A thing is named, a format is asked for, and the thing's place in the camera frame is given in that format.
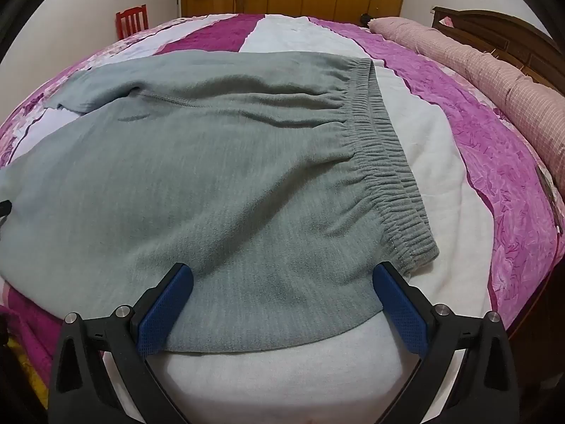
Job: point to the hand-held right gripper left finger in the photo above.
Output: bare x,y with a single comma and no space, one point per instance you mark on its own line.
165,313

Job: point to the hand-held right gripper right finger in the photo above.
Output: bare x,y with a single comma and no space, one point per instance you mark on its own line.
399,311

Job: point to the grey pants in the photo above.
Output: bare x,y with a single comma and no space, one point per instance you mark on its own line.
220,185

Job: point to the purple white striped floral blanket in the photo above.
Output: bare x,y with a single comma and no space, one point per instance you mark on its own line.
441,150

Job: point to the pink checkered bolster pillow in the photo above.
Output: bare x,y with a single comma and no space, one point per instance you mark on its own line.
481,68

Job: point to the red wooden chair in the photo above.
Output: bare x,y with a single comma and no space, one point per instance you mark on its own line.
131,22

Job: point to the small black charger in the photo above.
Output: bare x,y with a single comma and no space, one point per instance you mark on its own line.
366,18

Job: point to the dark wooden headboard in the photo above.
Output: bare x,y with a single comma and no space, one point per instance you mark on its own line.
485,26

